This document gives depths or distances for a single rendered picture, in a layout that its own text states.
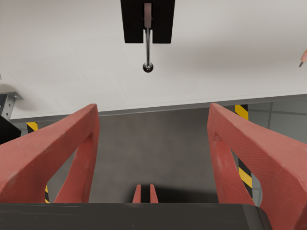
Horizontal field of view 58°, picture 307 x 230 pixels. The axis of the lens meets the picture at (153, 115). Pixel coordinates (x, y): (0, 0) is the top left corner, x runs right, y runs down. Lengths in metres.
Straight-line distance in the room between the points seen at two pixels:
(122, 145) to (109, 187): 0.25
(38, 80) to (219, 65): 0.29
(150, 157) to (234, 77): 1.05
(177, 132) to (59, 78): 1.01
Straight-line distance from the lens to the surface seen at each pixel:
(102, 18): 0.36
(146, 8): 0.24
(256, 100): 0.54
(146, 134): 1.43
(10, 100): 0.54
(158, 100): 0.50
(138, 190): 0.27
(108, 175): 1.54
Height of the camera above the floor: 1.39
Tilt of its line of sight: 79 degrees down
